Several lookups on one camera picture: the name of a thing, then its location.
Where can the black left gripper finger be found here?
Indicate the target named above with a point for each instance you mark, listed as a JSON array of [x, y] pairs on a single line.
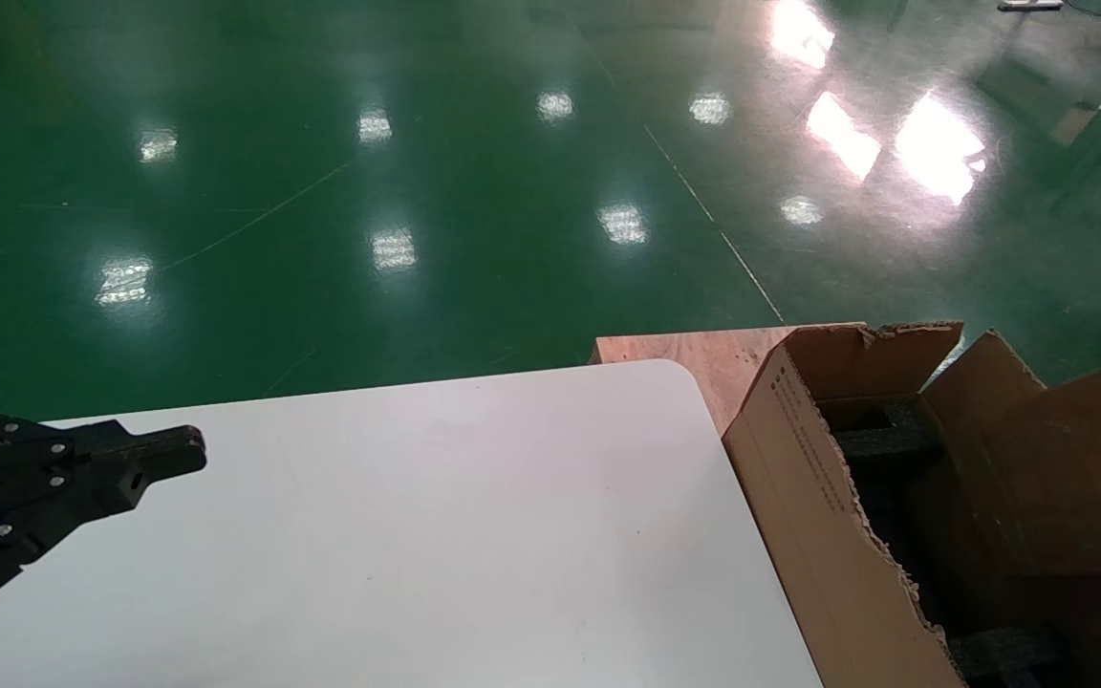
[[82, 454], [34, 516]]

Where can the big torn cardboard box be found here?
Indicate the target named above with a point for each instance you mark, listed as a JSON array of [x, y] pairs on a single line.
[[818, 535]]

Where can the wooden pallet board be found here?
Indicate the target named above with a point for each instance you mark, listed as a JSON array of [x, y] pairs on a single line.
[[713, 368]]

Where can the black foam block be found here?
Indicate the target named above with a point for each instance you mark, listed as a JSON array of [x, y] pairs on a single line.
[[1009, 659], [885, 435]]

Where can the grey stand base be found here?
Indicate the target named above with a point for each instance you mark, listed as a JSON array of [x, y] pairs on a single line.
[[1028, 4]]

